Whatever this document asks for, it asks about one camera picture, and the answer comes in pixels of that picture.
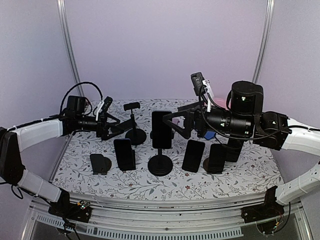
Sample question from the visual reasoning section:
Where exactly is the right aluminium corner post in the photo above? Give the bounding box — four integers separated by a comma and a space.
252, 0, 275, 84

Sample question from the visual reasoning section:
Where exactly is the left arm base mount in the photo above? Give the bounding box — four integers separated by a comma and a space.
48, 189, 93, 223

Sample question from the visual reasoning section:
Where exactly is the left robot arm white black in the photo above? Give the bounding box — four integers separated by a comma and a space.
0, 96, 120, 217

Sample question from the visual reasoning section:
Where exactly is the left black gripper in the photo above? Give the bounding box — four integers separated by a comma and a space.
76, 112, 125, 141

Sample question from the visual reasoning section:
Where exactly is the floral table mat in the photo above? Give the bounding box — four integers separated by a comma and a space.
52, 98, 285, 201

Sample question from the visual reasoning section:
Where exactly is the black folding stand far left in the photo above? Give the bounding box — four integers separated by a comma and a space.
89, 153, 112, 175

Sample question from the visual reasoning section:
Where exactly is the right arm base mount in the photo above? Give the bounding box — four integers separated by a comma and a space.
241, 186, 285, 223

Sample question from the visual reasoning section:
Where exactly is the front aluminium rail frame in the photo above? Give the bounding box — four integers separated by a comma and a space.
21, 193, 316, 240

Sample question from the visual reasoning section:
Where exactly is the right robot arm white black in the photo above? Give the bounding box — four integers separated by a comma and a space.
162, 77, 320, 156

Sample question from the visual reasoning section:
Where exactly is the black phone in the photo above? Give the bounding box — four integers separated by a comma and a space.
110, 119, 133, 134
113, 138, 133, 171
182, 140, 206, 173
206, 144, 227, 174
225, 140, 243, 163

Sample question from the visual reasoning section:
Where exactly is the left aluminium corner post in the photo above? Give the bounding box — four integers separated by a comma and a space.
56, 0, 81, 84

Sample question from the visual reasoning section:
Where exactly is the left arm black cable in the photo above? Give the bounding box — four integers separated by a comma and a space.
58, 81, 105, 118

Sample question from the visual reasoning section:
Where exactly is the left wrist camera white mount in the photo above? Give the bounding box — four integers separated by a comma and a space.
95, 96, 113, 121

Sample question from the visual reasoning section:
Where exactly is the black folding stand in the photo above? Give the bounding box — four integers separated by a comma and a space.
131, 149, 136, 170
89, 153, 112, 175

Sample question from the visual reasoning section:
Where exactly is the pink phone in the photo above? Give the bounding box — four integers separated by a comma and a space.
172, 118, 180, 125

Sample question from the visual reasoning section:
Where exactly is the teal green phone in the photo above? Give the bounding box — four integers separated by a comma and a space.
151, 110, 172, 149

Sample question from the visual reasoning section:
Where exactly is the blue phone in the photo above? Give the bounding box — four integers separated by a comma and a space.
204, 131, 216, 140

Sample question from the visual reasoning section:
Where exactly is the aluminium corner post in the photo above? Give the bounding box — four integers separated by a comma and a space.
252, 0, 275, 84
56, 0, 81, 84

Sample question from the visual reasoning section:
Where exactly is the black round-base clamp stand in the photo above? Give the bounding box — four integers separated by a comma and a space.
147, 129, 173, 177

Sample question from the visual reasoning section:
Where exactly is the pink plate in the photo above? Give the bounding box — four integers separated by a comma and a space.
213, 97, 231, 109

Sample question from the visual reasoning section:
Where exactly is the dark grey folding stand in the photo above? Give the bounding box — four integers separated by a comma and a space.
202, 158, 209, 172

